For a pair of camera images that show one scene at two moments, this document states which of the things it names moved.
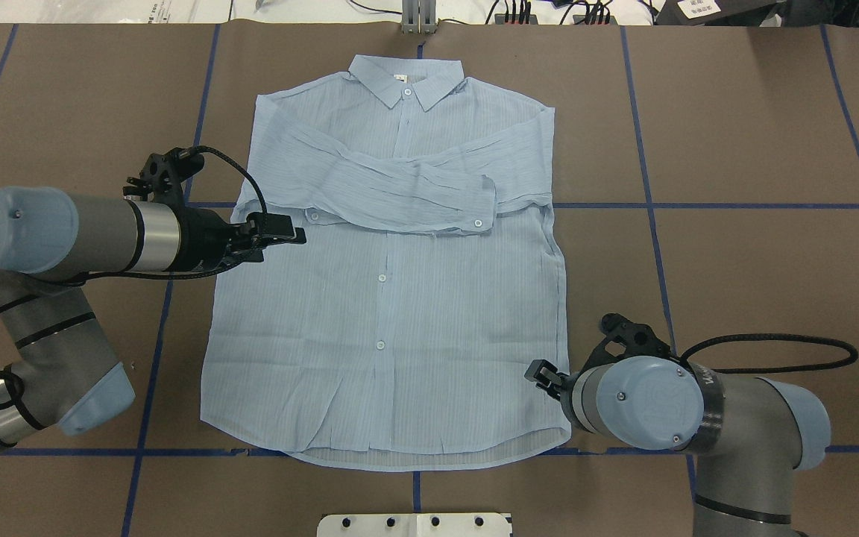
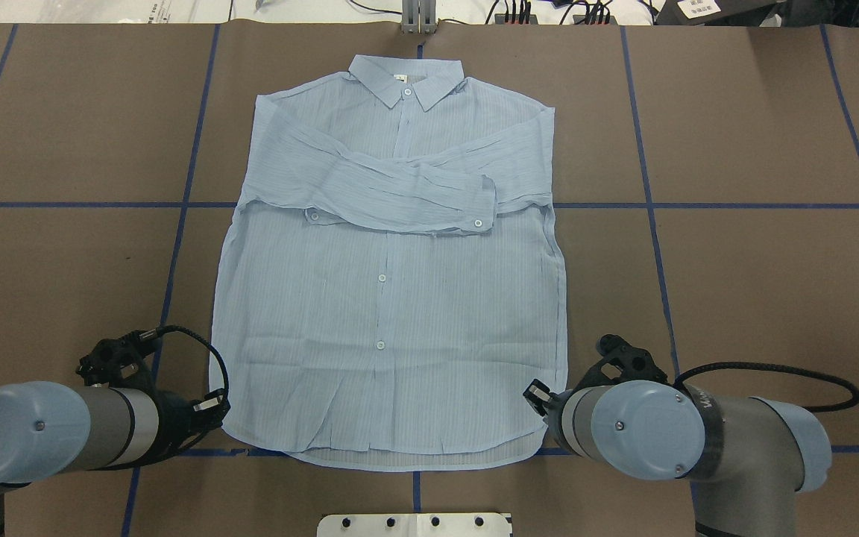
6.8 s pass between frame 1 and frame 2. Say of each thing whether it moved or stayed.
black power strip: stayed
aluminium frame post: stayed
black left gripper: moved
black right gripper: moved
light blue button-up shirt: stayed
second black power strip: stayed
